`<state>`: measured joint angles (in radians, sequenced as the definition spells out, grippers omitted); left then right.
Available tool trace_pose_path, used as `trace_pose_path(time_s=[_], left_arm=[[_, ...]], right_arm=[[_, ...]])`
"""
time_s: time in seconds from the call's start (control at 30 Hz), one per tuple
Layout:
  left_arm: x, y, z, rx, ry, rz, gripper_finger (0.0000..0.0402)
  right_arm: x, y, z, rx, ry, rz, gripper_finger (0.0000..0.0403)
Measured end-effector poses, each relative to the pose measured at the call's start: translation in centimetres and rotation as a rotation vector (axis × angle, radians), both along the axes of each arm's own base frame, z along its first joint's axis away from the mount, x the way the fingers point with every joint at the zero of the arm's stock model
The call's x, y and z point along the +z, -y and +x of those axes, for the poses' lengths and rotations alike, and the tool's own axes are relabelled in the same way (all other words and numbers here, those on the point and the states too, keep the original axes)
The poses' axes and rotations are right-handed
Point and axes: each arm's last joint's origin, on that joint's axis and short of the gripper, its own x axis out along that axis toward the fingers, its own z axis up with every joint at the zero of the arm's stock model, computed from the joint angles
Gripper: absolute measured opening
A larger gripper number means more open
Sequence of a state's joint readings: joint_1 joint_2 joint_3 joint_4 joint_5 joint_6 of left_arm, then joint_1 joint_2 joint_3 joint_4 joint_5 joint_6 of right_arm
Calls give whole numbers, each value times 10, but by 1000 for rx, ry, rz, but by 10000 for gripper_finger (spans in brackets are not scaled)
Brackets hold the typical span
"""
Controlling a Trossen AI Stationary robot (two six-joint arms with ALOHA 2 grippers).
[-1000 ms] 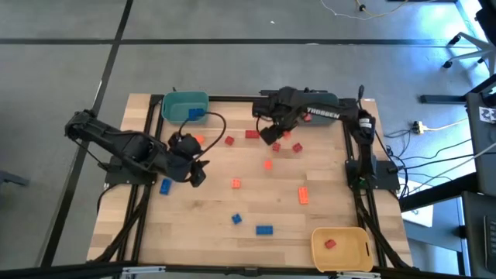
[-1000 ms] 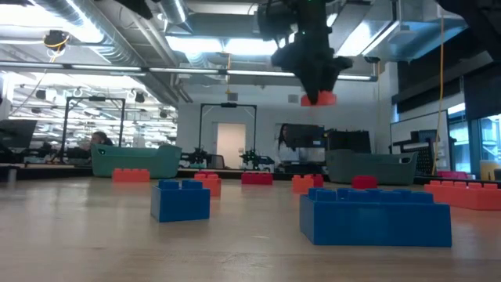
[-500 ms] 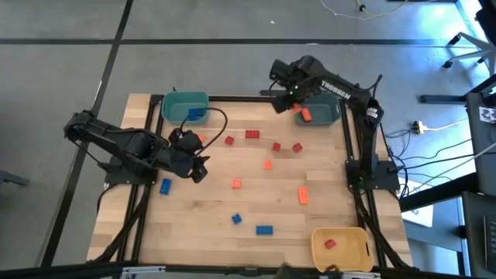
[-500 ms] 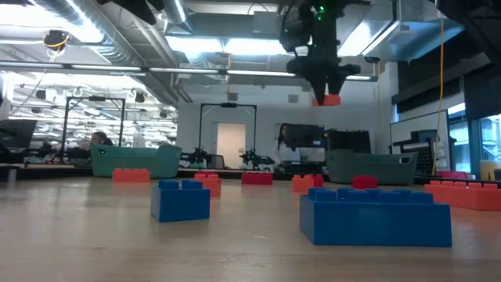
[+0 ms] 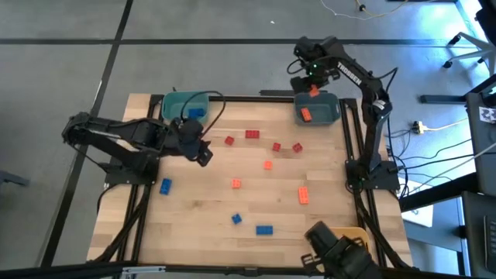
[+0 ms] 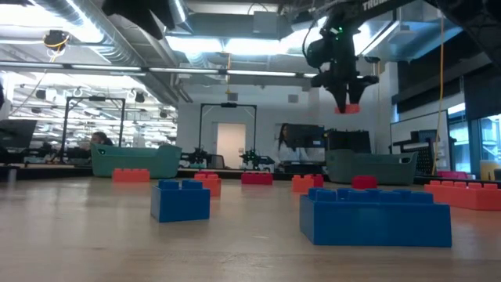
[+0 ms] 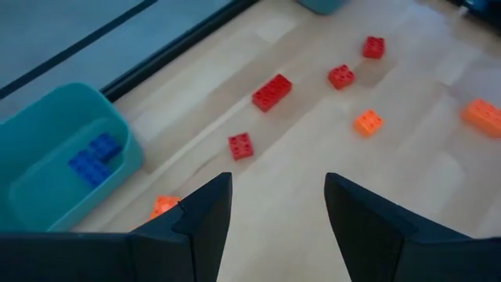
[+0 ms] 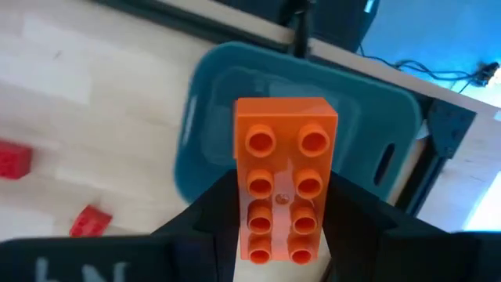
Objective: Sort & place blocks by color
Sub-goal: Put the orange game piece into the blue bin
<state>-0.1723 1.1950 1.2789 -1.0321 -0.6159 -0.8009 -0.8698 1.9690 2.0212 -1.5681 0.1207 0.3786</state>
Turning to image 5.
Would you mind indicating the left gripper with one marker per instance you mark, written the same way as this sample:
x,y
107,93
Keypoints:
x,y
188,137

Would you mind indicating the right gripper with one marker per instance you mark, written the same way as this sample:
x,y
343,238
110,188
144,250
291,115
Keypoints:
x,y
319,71

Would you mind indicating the long orange toy block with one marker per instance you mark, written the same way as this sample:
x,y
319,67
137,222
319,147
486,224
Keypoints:
x,y
314,91
306,114
303,195

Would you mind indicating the long blue toy block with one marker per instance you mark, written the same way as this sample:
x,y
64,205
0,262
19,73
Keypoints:
x,y
196,113
264,230
166,186

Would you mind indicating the small red toy block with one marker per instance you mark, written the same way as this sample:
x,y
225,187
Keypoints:
x,y
297,147
229,140
276,147

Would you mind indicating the long red toy block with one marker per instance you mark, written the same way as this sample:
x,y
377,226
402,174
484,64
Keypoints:
x,y
252,134

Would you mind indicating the small blue toy block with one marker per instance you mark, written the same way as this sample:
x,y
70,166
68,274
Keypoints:
x,y
236,219

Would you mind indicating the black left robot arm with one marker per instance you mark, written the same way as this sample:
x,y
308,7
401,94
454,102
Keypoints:
x,y
116,129

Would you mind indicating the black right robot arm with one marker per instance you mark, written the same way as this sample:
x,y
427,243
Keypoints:
x,y
350,71

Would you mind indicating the teal plastic bin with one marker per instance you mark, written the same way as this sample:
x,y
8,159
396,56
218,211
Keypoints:
x,y
172,106

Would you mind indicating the grey-green plastic bin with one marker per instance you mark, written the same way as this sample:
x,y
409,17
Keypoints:
x,y
325,112

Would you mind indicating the small orange toy block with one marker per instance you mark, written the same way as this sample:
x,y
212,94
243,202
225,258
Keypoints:
x,y
236,183
267,165

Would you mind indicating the white power strip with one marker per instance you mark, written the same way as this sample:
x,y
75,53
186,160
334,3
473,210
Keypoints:
x,y
417,126

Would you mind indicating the yellow plastic bin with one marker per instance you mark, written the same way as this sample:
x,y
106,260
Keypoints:
x,y
358,231

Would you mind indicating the white office chair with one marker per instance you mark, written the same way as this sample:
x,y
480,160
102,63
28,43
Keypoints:
x,y
486,50

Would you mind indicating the fiducial marker tag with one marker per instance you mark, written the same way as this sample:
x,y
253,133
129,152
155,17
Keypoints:
x,y
487,114

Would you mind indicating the white sheet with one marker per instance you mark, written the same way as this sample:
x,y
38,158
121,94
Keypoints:
x,y
420,217

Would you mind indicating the grey furniture leg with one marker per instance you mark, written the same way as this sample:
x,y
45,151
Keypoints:
x,y
11,178

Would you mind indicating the black desk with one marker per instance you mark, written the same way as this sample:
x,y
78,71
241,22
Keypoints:
x,y
482,155
478,236

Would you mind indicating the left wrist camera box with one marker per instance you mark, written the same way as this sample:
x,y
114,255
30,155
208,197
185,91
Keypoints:
x,y
205,157

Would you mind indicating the black aluminium table frame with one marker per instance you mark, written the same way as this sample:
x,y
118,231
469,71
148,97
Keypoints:
x,y
252,98

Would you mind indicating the silver frame bracket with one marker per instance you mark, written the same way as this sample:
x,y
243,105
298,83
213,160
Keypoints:
x,y
143,269

